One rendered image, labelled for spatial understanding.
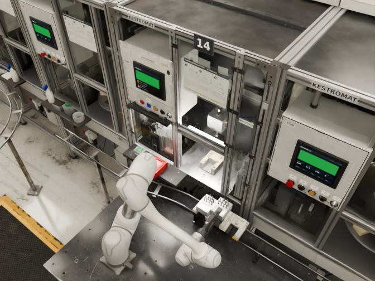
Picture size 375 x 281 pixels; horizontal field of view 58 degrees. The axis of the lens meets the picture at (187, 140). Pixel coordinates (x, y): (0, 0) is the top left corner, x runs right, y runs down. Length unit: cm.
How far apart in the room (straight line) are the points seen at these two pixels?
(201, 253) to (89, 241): 94
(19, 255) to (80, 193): 79
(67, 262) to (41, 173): 170
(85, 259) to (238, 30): 176
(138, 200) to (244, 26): 109
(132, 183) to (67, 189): 210
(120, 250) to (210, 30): 141
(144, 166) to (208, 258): 61
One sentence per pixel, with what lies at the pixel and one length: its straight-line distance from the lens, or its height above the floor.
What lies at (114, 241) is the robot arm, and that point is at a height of 95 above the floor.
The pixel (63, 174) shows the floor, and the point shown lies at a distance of 394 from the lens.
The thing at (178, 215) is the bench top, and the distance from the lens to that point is 259.
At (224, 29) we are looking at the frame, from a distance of 191.
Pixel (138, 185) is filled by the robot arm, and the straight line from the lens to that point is 176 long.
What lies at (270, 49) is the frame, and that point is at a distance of 177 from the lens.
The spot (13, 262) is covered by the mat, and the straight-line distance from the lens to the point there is 350.
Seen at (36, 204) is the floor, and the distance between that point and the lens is 378.
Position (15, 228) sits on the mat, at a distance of 368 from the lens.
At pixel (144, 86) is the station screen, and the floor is 158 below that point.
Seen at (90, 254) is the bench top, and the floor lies 68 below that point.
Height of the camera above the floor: 286
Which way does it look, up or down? 45 degrees down
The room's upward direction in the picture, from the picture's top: straight up
